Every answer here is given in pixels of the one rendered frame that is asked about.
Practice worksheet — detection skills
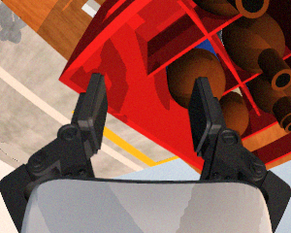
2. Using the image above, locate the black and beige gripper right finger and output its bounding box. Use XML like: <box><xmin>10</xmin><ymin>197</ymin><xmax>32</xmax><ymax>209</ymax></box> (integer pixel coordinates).
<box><xmin>188</xmin><ymin>77</ymin><xmax>291</xmax><ymax>233</ymax></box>

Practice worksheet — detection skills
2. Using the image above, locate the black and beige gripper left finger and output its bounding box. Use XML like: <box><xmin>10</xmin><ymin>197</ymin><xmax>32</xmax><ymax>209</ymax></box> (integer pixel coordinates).
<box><xmin>0</xmin><ymin>73</ymin><xmax>108</xmax><ymax>233</ymax></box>

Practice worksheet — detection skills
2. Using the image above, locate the red crate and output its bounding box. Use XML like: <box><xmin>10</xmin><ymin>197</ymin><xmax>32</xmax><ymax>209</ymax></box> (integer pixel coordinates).
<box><xmin>59</xmin><ymin>0</ymin><xmax>291</xmax><ymax>171</ymax></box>

